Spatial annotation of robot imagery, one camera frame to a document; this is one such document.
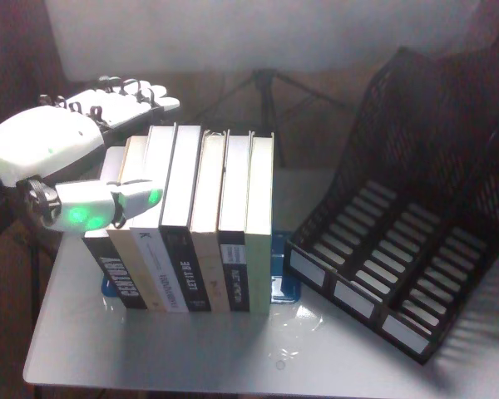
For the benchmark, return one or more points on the black Let It Be book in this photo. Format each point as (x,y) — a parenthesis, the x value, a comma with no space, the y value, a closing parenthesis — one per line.
(191,274)

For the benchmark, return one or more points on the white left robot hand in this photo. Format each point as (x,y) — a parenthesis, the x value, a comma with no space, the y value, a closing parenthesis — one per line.
(45,141)

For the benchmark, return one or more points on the pale green book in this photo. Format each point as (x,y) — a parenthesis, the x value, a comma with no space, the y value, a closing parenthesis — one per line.
(258,266)

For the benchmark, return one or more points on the blue metal bookend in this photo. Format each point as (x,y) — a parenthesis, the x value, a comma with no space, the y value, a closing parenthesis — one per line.
(285,282)

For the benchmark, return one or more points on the black book white label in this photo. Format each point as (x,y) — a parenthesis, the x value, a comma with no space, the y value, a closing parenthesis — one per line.
(233,270)

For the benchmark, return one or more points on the black mesh file organizer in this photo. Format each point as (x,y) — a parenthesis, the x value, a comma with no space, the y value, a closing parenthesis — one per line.
(399,124)

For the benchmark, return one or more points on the cream tan book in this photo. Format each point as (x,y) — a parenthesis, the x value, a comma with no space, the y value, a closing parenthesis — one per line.
(131,257)

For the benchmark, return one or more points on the black tripod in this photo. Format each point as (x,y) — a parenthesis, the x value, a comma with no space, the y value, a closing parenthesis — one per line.
(267,91)

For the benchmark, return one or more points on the light wood-look book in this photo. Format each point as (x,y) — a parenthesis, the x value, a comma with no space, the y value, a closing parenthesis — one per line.
(210,266)

